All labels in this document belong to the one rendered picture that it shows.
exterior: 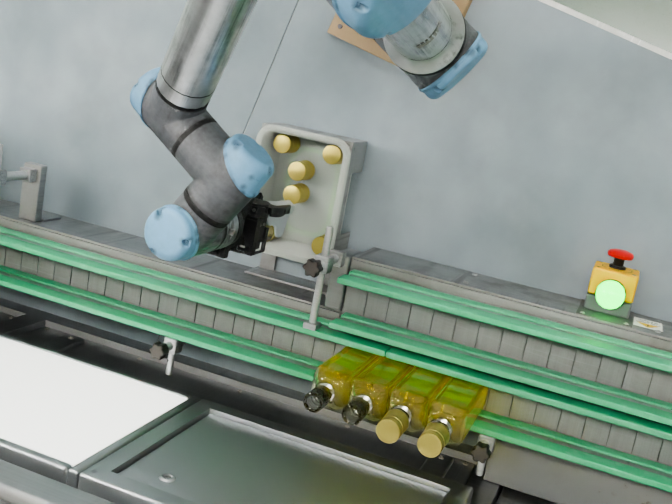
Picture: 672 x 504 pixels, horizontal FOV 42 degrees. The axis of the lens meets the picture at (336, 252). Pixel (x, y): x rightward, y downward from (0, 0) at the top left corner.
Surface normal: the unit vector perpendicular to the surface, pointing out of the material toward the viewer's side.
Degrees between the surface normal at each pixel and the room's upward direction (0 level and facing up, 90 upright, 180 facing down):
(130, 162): 0
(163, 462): 90
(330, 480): 90
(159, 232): 0
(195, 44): 35
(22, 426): 90
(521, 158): 0
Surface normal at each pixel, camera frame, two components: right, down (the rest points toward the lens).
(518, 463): -0.34, 0.14
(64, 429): 0.18, -0.96
